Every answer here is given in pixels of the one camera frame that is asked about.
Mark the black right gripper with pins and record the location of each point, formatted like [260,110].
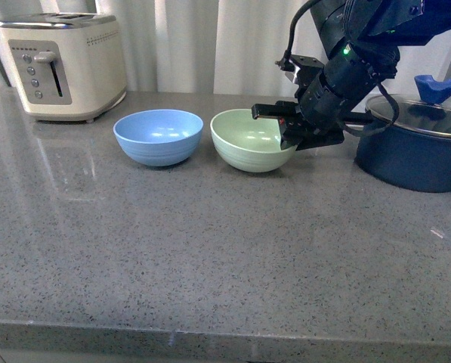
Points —
[295,131]

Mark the green bowl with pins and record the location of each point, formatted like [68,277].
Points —
[251,145]

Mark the blue bowl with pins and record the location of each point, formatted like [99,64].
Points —
[162,137]

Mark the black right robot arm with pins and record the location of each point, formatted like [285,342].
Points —
[361,40]

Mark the white curtain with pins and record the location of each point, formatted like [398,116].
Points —
[221,47]

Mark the dark blue cooking pot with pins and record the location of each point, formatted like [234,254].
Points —
[407,159]

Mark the glass lid with blue knob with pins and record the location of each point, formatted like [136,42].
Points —
[428,113]

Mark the cream four-slot toaster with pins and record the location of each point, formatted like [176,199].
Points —
[67,66]

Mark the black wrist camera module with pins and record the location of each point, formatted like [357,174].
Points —
[300,70]

